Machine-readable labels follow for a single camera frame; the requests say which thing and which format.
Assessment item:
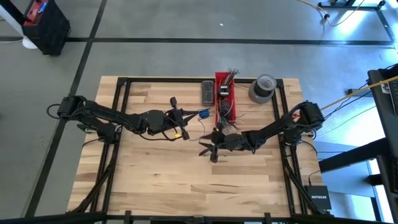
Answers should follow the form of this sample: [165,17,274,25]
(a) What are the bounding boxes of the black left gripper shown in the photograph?
[167,96,201,141]

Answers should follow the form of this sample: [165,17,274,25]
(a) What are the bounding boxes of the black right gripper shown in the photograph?
[198,124,247,164]

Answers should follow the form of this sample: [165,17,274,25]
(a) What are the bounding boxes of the long blue cord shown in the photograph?
[189,108,216,141]

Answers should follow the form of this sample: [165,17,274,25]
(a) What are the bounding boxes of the grey plastic case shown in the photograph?
[201,80,215,106]

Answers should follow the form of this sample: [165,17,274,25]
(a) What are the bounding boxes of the black round part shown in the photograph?
[221,99,233,118]

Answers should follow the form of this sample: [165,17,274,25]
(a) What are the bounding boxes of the red plastic bin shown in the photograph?
[214,71,236,126]

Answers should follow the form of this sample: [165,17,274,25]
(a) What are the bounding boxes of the grey tape roll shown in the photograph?
[248,80,275,105]

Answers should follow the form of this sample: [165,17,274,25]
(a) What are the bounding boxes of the white stand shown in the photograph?
[0,0,39,50]

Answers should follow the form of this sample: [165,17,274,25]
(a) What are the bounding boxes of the black floor stand base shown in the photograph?
[317,0,388,10]

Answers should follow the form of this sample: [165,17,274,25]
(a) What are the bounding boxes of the black metal table frame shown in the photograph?
[0,77,398,224]

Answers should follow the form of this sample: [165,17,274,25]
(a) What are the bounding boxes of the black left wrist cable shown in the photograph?
[136,110,185,142]

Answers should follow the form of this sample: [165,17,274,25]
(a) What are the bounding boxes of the black Netgear switch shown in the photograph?
[303,185,333,211]

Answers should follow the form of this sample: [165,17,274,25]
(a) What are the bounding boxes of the yellow cable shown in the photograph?
[320,77,398,111]
[297,0,368,28]

